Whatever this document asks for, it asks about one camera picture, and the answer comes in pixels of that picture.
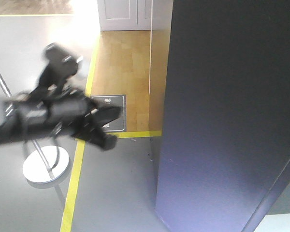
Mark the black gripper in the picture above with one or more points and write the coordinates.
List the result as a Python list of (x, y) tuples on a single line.
[(76, 115)]

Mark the fridge door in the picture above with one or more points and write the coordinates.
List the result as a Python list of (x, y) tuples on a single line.
[(225, 148)]

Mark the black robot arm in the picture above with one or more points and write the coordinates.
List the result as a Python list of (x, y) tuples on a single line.
[(61, 66)]

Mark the black floor sign sticker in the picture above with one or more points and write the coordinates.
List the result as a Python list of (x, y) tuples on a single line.
[(111, 112)]

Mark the silver sign stand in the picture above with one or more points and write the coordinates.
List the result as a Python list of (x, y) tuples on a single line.
[(38, 154)]

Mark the white panelled wardrobe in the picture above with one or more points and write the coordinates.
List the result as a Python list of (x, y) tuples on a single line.
[(124, 15)]

